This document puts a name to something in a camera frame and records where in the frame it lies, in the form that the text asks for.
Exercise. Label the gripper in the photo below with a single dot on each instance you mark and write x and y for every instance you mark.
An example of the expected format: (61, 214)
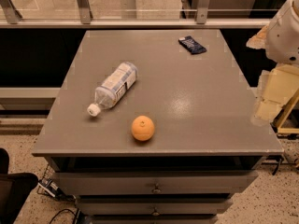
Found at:
(284, 36)

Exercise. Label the dark blue rxbar wrapper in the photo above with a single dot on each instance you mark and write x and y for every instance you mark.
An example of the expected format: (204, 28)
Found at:
(191, 45)

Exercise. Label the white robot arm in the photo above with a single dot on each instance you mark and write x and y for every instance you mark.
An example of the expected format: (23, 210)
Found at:
(280, 39)

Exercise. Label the grey drawer cabinet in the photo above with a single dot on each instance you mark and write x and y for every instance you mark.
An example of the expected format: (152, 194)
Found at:
(200, 105)

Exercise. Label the clear plastic water bottle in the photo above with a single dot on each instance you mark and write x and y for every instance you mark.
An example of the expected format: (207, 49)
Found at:
(113, 88)

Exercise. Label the orange fruit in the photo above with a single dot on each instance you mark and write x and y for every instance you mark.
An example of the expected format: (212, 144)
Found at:
(142, 128)

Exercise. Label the upper grey drawer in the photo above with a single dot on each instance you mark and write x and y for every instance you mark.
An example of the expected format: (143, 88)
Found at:
(138, 183)

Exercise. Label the grey drawer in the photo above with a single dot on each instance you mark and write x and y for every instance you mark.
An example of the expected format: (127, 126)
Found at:
(154, 206)
(138, 183)

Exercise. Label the lower grey drawer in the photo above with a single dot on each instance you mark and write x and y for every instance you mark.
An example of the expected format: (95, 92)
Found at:
(154, 206)

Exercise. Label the metal glass railing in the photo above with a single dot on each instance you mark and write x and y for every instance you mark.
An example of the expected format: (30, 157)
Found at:
(105, 14)

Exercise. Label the small box on floor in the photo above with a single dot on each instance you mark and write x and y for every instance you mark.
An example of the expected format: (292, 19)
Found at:
(50, 187)

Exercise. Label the black office chair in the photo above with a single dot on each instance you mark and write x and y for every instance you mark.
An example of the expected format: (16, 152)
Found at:
(14, 190)

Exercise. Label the yellow wooden frame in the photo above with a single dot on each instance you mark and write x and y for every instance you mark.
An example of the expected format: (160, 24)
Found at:
(288, 108)

